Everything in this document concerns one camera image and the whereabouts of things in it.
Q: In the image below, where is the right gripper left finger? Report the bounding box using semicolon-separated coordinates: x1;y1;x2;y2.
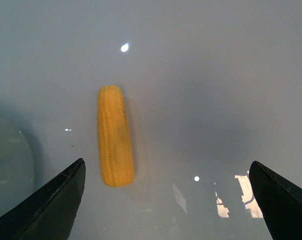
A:
0;158;86;240

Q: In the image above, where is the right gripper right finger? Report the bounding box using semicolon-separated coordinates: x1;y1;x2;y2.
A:
249;161;302;240

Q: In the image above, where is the yellow corn cob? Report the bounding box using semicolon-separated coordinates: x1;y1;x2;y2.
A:
97;85;134;188

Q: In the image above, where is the steel pot with beige handle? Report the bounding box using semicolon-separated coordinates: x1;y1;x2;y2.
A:
0;116;35;216

